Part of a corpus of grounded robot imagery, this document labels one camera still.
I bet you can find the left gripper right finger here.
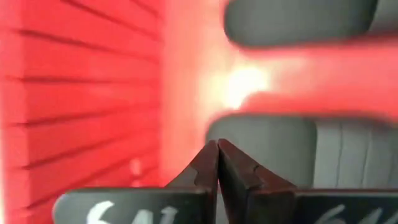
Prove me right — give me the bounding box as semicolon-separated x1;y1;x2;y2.
217;138;398;224

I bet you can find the red plastic bin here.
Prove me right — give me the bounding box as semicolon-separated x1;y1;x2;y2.
0;0;398;224

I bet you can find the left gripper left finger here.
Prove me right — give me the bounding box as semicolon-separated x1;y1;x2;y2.
52;139;220;224

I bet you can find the black rubber slide sandal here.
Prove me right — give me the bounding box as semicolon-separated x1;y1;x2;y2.
205;114;398;195
223;0;398;49

